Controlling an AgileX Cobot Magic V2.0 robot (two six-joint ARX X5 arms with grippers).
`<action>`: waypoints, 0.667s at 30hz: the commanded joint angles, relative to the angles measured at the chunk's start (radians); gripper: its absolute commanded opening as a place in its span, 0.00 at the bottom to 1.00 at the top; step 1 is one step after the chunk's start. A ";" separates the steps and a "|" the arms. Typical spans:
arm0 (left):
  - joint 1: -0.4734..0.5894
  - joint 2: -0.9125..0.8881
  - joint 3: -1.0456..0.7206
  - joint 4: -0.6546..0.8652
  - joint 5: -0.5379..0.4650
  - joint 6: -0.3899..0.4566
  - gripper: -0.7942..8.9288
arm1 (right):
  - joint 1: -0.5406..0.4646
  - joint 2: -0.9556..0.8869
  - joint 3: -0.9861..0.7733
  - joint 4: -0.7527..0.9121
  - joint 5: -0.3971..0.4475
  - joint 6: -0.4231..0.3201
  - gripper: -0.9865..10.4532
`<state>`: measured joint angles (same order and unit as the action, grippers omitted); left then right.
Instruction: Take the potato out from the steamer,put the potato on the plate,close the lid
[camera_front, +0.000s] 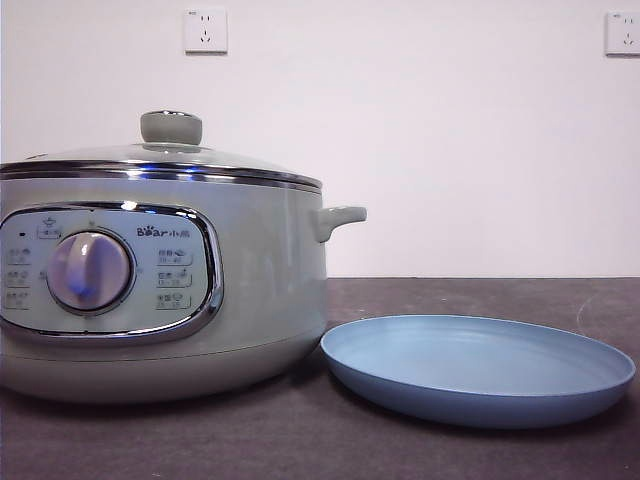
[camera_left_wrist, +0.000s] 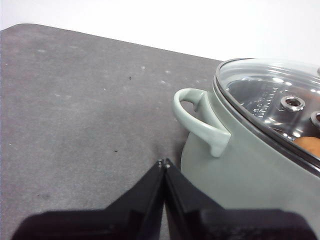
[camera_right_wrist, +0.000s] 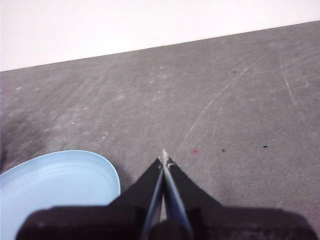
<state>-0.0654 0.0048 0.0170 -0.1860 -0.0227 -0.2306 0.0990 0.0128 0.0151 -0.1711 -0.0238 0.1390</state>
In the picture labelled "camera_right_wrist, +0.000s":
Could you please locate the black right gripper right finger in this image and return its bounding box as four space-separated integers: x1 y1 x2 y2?
162 149 317 240

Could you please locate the light blue round plate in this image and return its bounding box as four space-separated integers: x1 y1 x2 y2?
0 149 122 240

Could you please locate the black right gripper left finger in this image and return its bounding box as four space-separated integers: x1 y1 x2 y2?
15 156 165 240

